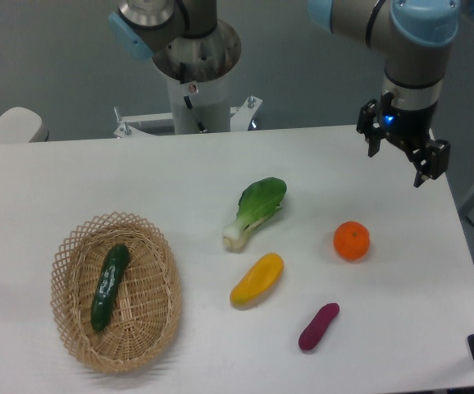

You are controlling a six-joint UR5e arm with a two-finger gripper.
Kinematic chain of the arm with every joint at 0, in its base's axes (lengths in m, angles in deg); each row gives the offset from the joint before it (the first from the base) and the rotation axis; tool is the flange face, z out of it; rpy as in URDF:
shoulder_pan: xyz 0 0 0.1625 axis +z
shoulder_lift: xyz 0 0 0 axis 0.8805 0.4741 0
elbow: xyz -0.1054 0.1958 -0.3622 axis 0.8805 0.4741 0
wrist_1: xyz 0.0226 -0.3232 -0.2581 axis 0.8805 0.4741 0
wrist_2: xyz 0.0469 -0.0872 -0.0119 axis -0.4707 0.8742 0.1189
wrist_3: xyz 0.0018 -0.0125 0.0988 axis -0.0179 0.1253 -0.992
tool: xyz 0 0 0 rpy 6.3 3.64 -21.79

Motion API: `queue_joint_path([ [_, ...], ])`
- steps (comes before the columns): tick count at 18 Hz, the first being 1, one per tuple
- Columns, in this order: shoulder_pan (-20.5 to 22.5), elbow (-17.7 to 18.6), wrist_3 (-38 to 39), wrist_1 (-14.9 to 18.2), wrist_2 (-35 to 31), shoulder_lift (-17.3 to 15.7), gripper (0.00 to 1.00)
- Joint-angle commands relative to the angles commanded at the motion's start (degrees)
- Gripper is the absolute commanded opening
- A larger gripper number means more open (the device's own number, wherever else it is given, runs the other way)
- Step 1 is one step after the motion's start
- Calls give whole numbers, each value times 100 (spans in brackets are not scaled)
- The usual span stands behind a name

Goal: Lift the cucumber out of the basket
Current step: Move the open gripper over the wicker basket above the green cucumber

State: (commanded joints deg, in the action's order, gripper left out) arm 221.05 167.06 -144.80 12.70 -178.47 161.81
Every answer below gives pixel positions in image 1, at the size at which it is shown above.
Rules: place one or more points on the purple sweet potato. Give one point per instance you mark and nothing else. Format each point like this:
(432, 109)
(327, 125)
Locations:
(316, 329)

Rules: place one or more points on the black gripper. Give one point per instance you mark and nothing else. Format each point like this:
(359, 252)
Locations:
(407, 130)

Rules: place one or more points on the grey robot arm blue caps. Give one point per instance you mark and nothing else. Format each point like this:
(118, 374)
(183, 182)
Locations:
(414, 36)

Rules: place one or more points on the yellow mango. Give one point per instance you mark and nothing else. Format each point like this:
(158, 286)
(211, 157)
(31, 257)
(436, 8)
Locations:
(258, 280)

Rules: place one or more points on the green cucumber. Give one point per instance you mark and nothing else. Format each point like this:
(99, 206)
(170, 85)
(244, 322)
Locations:
(114, 265)

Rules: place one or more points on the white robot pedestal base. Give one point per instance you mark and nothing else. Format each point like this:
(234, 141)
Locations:
(198, 90)

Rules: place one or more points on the orange tangerine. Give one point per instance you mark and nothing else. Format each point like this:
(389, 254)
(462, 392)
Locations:
(351, 241)

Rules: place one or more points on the green bok choy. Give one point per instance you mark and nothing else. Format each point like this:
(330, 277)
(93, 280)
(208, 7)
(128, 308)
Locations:
(259, 202)

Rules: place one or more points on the woven wicker basket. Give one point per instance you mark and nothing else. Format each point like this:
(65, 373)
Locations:
(146, 314)

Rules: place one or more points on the white chair armrest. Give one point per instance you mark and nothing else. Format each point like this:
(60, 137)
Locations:
(20, 126)

